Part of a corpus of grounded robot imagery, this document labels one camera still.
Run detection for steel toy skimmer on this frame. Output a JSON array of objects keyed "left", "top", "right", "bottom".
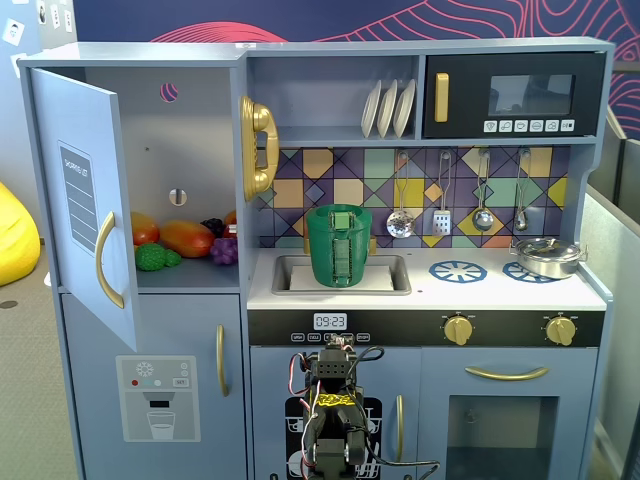
[{"left": 385, "top": 149, "right": 416, "bottom": 239}]

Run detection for white toy plate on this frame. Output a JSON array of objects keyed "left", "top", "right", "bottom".
[
  {"left": 360, "top": 79, "right": 384, "bottom": 140},
  {"left": 376, "top": 78, "right": 400, "bottom": 140},
  {"left": 392, "top": 78, "right": 417, "bottom": 139}
]

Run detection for steel toy ladle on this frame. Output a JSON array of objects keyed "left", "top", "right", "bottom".
[{"left": 472, "top": 148, "right": 496, "bottom": 233}]

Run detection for blue dishwasher door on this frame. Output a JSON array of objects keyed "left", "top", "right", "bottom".
[{"left": 249, "top": 347, "right": 423, "bottom": 480}]

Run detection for yellow bean bag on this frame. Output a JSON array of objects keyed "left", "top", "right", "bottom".
[{"left": 0, "top": 180, "right": 40, "bottom": 287}]

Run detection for gold oven door handle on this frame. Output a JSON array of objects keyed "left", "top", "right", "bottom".
[{"left": 464, "top": 365, "right": 550, "bottom": 382}]

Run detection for purple toy grapes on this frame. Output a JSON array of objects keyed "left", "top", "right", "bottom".
[{"left": 209, "top": 237, "right": 239, "bottom": 266}]

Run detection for large orange red toy mango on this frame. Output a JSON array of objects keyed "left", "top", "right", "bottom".
[{"left": 159, "top": 219, "right": 216, "bottom": 259}]

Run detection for gold dishwasher door handle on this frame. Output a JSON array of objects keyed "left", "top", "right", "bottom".
[{"left": 395, "top": 394, "right": 405, "bottom": 464}]

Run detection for green toy broccoli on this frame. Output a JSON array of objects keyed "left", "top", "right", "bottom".
[{"left": 134, "top": 243, "right": 183, "bottom": 272}]

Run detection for gold microwave handle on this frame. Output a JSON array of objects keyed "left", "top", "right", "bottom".
[{"left": 433, "top": 72, "right": 450, "bottom": 124}]

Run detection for grey toy sink basin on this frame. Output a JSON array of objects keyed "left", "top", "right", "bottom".
[{"left": 271, "top": 253, "right": 413, "bottom": 296}]

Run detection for grey office partition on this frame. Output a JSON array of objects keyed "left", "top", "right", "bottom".
[{"left": 579, "top": 107, "right": 640, "bottom": 480}]

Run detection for gold toy telephone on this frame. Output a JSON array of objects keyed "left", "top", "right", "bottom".
[{"left": 238, "top": 94, "right": 280, "bottom": 203}]

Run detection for gold straight freezer door handle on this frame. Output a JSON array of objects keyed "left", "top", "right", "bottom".
[{"left": 215, "top": 323, "right": 230, "bottom": 399}]

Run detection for steel toy slotted spatula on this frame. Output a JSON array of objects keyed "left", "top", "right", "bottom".
[{"left": 432, "top": 149, "right": 454, "bottom": 237}]

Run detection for steel pot lid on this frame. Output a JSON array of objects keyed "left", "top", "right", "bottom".
[{"left": 514, "top": 236, "right": 580, "bottom": 258}]

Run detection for blue freezer door with dispenser print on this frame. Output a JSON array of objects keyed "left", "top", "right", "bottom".
[{"left": 60, "top": 293, "right": 246, "bottom": 480}]

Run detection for steel toy pot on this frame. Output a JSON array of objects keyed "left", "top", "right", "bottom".
[{"left": 509, "top": 238, "right": 587, "bottom": 280}]

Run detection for gold curved fridge door handle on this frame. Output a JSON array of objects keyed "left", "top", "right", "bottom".
[{"left": 94, "top": 209, "right": 126, "bottom": 310}]

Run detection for gold stove knob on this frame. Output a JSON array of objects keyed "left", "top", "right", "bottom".
[
  {"left": 544, "top": 312, "right": 577, "bottom": 346},
  {"left": 443, "top": 312, "right": 475, "bottom": 346}
]

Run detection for blue fridge door with list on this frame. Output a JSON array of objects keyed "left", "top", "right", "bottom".
[{"left": 29, "top": 67, "right": 139, "bottom": 354}]

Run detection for black cable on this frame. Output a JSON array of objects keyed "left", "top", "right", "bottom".
[{"left": 352, "top": 344, "right": 441, "bottom": 480}]

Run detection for blue oven door with window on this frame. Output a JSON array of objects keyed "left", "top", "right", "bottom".
[{"left": 421, "top": 348, "right": 599, "bottom": 480}]

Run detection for green plastic container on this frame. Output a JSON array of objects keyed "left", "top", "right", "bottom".
[{"left": 305, "top": 227, "right": 374, "bottom": 290}]

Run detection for blue wooden toy kitchen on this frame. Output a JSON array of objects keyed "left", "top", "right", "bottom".
[{"left": 17, "top": 37, "right": 615, "bottom": 480}]

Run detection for red white servo cable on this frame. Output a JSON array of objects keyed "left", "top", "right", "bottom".
[{"left": 287, "top": 352, "right": 324, "bottom": 480}]

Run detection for small orange red toy mango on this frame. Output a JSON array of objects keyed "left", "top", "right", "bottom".
[{"left": 130, "top": 212, "right": 161, "bottom": 246}]

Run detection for black toy microwave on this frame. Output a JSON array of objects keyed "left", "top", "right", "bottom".
[{"left": 422, "top": 52, "right": 606, "bottom": 140}]

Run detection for steel toy spoon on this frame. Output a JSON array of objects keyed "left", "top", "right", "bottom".
[{"left": 514, "top": 147, "right": 531, "bottom": 232}]

